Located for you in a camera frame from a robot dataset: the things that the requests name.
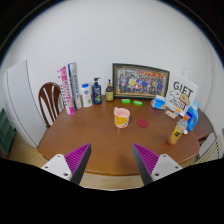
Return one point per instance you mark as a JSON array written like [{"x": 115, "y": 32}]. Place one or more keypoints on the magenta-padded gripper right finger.
[{"x": 148, "y": 160}]

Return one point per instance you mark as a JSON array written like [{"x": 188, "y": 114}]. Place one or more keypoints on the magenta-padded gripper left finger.
[{"x": 75, "y": 160}]

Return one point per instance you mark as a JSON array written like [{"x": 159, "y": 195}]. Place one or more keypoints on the orange-capped juice bottle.
[{"x": 175, "y": 134}]

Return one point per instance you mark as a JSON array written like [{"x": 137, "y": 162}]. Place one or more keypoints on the flat round red coaster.
[{"x": 142, "y": 123}]

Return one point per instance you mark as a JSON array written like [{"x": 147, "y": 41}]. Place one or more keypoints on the pink and yellow mug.
[{"x": 121, "y": 118}]

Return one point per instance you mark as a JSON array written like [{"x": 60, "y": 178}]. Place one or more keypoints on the small beige snack pack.
[{"x": 171, "y": 114}]

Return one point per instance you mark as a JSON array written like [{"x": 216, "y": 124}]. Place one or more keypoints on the blue tissue pack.
[{"x": 158, "y": 103}]

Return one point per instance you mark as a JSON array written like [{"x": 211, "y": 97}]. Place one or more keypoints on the small green pack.
[
  {"x": 125, "y": 101},
  {"x": 137, "y": 103}
]

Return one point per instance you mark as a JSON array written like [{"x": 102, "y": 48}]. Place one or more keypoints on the blue detergent bottle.
[{"x": 192, "y": 118}]

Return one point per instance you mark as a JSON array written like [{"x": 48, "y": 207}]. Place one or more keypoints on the white shampoo bottle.
[{"x": 86, "y": 96}]

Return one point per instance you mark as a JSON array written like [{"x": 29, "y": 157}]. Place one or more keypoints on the white radiator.
[{"x": 213, "y": 151}]

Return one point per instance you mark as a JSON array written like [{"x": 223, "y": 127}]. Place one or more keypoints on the brown wooden chair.
[{"x": 45, "y": 100}]

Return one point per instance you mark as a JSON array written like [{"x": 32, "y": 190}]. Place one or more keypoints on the tall pink lettered box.
[{"x": 66, "y": 91}]

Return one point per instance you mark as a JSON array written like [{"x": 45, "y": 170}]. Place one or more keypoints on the dark blue pump bottle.
[{"x": 97, "y": 94}]

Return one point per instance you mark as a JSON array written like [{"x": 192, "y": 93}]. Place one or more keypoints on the white printed paper bag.
[{"x": 181, "y": 95}]

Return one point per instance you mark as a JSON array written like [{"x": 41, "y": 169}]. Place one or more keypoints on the amber pump bottle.
[{"x": 109, "y": 94}]

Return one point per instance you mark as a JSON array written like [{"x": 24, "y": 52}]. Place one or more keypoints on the green plastic crate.
[{"x": 6, "y": 131}]

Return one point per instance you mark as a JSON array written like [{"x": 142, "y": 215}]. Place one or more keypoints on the tall white green box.
[{"x": 75, "y": 85}]

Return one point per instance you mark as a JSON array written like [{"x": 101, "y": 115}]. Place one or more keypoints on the framed group photo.
[{"x": 140, "y": 81}]

